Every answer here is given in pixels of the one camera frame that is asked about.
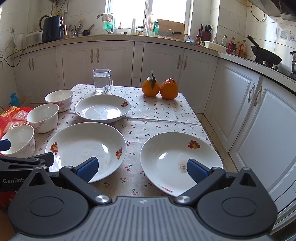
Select red gift box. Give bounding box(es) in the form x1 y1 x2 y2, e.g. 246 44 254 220
0 106 33 138

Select teal lidded bottle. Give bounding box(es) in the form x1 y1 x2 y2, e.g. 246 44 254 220
152 20 159 37

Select dark sauce bottle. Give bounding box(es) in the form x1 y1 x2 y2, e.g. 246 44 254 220
195 29 202 46

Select kitchen faucet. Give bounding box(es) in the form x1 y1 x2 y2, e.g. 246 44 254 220
96 13 115 35

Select bumpy orange right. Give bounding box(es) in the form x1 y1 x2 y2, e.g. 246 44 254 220
160 78 179 100

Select knife block with knives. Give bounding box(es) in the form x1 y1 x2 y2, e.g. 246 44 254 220
201 24 212 41

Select black wok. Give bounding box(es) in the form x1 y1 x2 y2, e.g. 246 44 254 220
247 36 282 68

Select blue plastic item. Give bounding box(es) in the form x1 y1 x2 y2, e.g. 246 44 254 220
9 93 21 107

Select white kitchen cabinets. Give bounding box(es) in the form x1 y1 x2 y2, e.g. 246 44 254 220
11 41 295 232

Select glass mug with water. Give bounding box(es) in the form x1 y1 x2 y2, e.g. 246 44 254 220
92 69 113 94

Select white rectangular tray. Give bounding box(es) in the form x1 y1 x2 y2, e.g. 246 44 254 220
204 41 227 53

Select orange with leaf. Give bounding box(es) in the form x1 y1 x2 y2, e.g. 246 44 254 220
142 72 160 97

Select white electric kettle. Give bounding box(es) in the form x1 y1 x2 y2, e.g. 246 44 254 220
13 33 23 52

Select white plate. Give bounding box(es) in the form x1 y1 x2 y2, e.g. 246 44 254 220
140 132 223 197
74 94 132 123
45 122 126 183

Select cherry print tablecloth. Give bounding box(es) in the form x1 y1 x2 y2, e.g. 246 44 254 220
32 83 215 202

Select wooden cutting board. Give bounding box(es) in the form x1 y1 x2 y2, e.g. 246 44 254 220
157 19 185 39

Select black air fryer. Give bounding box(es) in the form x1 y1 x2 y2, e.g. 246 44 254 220
39 15 67 43

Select white floral bowl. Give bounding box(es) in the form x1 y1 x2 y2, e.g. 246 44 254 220
45 89 74 113
1 125 35 158
27 103 59 133

